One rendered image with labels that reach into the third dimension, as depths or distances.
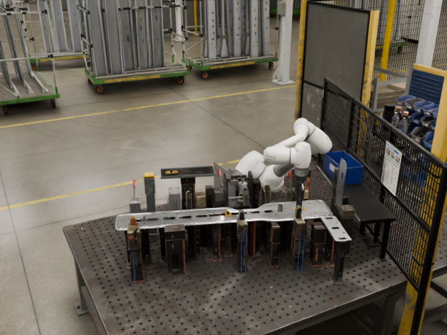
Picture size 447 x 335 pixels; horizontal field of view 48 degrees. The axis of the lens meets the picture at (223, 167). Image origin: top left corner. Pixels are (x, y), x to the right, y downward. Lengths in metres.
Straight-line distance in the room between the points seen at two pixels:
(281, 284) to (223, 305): 0.40
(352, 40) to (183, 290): 3.41
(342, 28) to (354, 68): 0.45
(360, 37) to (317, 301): 3.16
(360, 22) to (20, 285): 4.01
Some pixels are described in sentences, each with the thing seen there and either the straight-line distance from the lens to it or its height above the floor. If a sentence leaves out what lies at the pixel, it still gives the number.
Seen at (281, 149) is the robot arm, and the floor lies 1.42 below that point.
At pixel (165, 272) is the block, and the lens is 3.21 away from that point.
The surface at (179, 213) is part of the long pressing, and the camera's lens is 3.24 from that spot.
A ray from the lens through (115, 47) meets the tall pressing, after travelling 9.89.
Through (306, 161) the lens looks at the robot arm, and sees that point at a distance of 3.12.
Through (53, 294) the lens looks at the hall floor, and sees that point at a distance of 4.39.
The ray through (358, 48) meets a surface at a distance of 5.47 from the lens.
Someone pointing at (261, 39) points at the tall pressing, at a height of 0.66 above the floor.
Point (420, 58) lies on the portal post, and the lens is 7.61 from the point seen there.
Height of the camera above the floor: 2.58
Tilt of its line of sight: 24 degrees down
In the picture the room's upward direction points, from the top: straight up
